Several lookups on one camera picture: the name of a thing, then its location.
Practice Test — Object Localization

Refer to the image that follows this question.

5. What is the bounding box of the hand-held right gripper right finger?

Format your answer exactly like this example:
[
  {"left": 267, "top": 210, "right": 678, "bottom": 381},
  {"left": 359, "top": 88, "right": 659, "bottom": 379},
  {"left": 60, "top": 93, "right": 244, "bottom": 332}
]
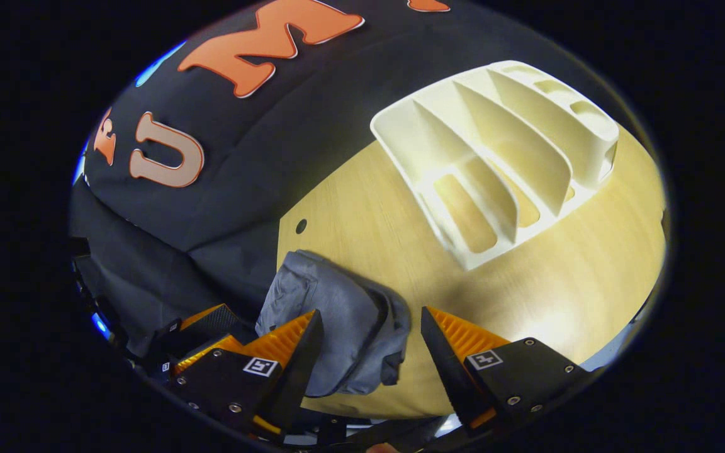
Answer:
[{"left": 421, "top": 306, "right": 594, "bottom": 433}]

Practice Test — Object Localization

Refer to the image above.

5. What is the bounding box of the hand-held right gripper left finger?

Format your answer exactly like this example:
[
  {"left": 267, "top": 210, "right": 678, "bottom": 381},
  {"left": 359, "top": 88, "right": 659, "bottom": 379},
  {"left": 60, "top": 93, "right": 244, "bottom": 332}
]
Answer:
[{"left": 169, "top": 309, "right": 325, "bottom": 439}]

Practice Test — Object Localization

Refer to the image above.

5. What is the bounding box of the grey schoolbag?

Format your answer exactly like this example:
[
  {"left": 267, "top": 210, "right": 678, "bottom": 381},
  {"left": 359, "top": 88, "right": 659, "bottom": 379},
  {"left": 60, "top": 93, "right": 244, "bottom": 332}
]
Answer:
[{"left": 256, "top": 250, "right": 412, "bottom": 398}]

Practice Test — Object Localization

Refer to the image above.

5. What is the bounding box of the white bookshelf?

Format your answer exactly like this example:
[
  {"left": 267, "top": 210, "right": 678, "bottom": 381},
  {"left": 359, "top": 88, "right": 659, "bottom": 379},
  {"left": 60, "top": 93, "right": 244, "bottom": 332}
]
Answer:
[{"left": 370, "top": 60, "right": 620, "bottom": 271}]

